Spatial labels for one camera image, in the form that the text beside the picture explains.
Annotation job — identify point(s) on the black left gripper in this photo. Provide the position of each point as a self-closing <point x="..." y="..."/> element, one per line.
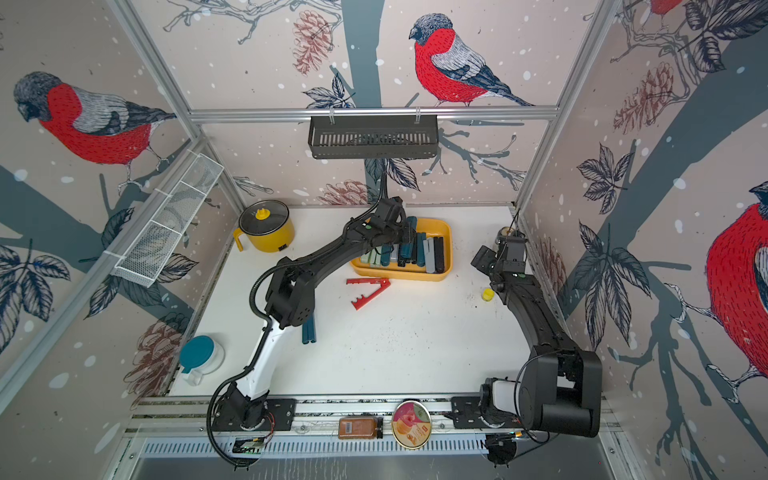
<point x="405" y="233"/>

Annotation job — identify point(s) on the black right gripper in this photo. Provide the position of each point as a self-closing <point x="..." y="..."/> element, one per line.
<point x="485" y="258"/>

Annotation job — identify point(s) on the dark teal angled pruning pliers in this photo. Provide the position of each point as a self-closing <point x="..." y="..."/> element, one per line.
<point x="385" y="255"/>

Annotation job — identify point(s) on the black pruning pliers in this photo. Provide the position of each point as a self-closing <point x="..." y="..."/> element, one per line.
<point x="439" y="255"/>

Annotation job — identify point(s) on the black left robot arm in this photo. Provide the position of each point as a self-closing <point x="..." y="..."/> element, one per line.
<point x="284" y="297"/>

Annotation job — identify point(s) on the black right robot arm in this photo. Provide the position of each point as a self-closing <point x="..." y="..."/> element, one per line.
<point x="559" y="388"/>

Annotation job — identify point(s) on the yellow plastic storage box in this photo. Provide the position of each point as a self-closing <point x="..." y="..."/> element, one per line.
<point x="433" y="228"/>

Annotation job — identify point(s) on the green white small bottle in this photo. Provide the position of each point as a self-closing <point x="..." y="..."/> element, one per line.
<point x="503" y="236"/>

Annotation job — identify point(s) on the yellow electric cooking pot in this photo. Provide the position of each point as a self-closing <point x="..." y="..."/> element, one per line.
<point x="267" y="225"/>

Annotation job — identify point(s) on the round pink tin lid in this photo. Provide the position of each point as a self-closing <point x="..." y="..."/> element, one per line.
<point x="411" y="424"/>

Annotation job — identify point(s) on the teal round object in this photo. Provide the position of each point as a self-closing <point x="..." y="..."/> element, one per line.
<point x="200" y="356"/>

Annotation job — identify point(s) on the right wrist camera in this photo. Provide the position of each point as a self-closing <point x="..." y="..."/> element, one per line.
<point x="514" y="255"/>

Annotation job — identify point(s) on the black hanging wall basket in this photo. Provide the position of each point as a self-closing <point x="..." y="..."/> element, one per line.
<point x="374" y="137"/>

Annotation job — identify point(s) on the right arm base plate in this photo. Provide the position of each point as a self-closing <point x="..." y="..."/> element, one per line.
<point x="476" y="412"/>

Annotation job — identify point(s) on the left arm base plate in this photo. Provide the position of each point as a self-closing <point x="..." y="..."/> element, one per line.
<point x="239" y="415"/>

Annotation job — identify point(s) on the white wire mesh shelf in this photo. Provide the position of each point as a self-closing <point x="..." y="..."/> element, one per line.
<point x="151" y="257"/>

